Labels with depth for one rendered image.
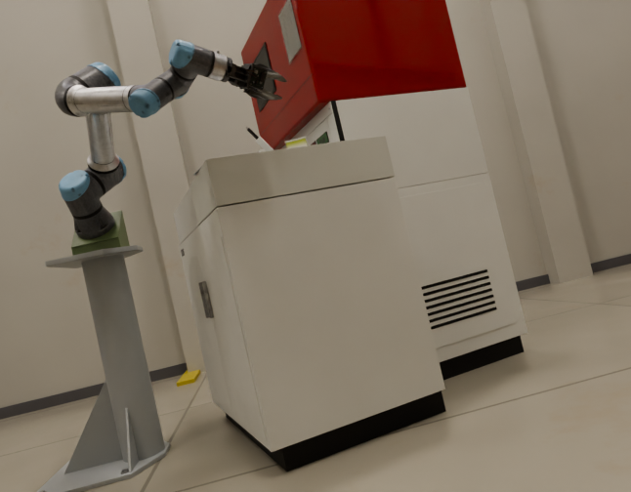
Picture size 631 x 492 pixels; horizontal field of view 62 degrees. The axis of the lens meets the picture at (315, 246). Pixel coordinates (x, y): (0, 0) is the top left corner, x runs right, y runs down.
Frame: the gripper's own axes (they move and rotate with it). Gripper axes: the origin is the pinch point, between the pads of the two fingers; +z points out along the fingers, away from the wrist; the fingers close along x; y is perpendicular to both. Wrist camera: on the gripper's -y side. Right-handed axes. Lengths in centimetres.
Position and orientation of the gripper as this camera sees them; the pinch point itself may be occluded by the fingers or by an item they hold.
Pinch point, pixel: (279, 88)
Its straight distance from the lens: 174.9
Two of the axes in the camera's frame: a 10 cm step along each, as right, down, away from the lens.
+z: 8.2, 1.3, 5.5
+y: 5.0, 3.0, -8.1
